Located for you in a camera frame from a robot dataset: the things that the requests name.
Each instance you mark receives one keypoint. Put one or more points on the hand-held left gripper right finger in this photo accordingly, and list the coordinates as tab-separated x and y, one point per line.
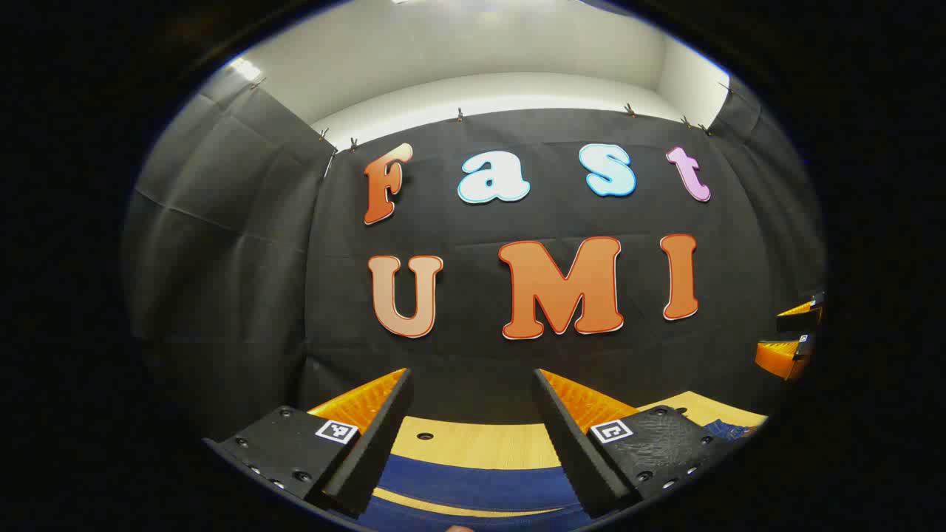
580	458

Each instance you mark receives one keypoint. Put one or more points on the black backdrop cloth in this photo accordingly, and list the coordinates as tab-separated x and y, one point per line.
473	222

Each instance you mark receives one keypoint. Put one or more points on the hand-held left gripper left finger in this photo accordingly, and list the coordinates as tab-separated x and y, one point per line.
377	451

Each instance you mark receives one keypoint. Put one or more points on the blue denim jeans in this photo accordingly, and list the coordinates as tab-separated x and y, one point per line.
480	484

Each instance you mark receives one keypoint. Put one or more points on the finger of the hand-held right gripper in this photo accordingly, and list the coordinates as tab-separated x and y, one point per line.
783	356
800	318

